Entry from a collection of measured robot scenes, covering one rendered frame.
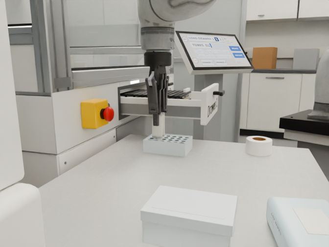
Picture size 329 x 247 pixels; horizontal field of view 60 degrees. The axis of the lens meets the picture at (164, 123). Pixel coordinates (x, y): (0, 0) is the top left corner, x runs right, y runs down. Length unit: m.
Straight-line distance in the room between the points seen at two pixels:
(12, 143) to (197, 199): 0.27
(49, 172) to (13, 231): 0.48
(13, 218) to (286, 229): 0.32
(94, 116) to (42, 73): 0.17
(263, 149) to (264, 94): 3.12
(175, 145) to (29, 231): 0.55
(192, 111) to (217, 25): 1.85
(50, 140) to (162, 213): 0.39
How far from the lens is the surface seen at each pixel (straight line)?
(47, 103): 0.70
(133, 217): 0.50
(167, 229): 0.42
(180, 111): 0.92
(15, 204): 0.28
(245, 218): 0.52
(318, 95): 1.23
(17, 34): 0.75
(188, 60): 1.75
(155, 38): 0.75
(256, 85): 3.92
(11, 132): 0.29
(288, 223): 0.43
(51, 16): 0.71
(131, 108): 0.97
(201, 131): 1.98
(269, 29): 4.63
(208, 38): 2.00
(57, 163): 0.73
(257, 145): 0.82
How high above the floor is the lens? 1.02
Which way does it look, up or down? 12 degrees down
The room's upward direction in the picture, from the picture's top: straight up
